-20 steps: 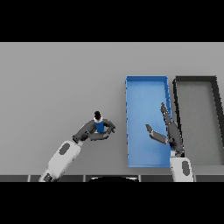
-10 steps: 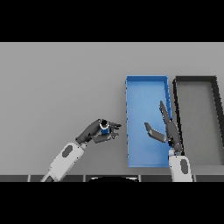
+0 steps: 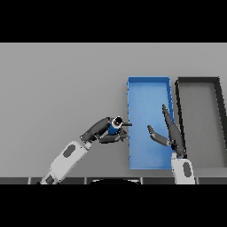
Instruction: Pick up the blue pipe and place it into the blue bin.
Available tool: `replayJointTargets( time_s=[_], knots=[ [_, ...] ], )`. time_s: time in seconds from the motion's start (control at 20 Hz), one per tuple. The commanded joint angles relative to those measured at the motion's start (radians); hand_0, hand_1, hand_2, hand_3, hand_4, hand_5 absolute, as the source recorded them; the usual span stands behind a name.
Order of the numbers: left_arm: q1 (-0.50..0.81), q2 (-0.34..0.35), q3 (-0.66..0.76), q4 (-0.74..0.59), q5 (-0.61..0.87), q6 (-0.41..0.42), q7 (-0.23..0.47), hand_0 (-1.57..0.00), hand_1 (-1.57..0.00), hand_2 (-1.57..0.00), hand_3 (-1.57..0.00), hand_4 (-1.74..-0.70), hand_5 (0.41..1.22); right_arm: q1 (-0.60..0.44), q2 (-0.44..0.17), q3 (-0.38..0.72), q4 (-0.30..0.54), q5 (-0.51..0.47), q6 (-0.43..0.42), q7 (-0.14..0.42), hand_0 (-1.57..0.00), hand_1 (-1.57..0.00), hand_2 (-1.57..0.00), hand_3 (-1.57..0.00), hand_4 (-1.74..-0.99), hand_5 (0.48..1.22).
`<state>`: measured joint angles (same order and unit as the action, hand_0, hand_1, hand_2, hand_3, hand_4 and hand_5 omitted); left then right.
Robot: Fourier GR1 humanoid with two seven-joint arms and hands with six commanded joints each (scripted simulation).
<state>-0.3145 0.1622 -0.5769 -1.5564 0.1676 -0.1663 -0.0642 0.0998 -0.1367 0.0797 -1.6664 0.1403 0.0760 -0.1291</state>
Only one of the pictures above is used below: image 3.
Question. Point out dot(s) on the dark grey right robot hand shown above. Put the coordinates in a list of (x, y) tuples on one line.
[(175, 134)]

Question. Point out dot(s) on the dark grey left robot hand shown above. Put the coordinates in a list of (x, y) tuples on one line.
[(97, 127)]

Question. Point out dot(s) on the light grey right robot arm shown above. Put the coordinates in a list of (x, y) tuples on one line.
[(183, 170)]

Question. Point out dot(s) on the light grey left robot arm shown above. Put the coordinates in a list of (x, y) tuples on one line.
[(66, 161)]

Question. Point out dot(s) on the blue bin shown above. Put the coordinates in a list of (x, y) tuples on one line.
[(149, 124)]

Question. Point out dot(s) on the dark grey bin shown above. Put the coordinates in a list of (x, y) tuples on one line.
[(199, 121)]

